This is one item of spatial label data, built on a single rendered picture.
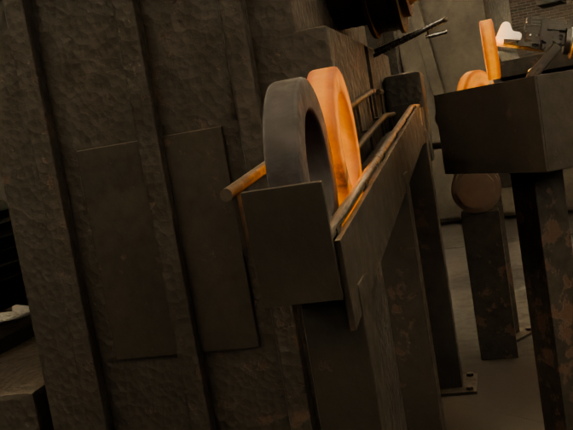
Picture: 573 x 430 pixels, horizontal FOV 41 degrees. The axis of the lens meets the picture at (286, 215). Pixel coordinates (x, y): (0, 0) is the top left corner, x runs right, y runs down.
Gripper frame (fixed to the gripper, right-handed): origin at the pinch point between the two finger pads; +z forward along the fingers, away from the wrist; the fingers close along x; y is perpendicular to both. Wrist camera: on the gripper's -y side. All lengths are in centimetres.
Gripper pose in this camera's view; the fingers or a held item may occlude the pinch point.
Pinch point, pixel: (489, 42)
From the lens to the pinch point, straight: 213.8
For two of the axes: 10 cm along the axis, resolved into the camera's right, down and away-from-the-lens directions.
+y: 1.1, -9.8, -1.6
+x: -2.4, 1.3, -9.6
